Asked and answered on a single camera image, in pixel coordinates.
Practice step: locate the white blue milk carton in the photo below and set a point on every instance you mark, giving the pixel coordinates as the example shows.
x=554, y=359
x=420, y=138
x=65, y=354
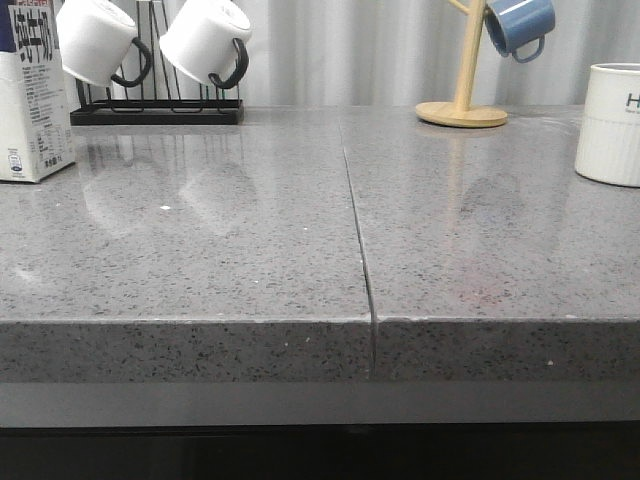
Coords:
x=36, y=135

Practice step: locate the cream HOME mug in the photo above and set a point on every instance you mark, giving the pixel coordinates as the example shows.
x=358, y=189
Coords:
x=608, y=146

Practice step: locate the wooden mug tree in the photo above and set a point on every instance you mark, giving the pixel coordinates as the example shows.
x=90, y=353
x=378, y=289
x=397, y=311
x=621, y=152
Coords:
x=460, y=112

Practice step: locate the right white hanging mug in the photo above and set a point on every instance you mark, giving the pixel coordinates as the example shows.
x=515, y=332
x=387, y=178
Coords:
x=207, y=42

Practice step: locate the white hanging mug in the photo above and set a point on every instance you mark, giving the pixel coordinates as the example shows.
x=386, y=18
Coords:
x=94, y=38
x=207, y=42

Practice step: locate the blue hanging mug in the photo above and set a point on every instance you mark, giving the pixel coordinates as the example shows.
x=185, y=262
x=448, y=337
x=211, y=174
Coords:
x=518, y=28

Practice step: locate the left white hanging mug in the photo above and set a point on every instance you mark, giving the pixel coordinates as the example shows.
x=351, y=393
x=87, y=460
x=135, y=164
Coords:
x=94, y=38

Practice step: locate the black wire mug rack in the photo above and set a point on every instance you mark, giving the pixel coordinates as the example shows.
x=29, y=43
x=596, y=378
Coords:
x=166, y=96

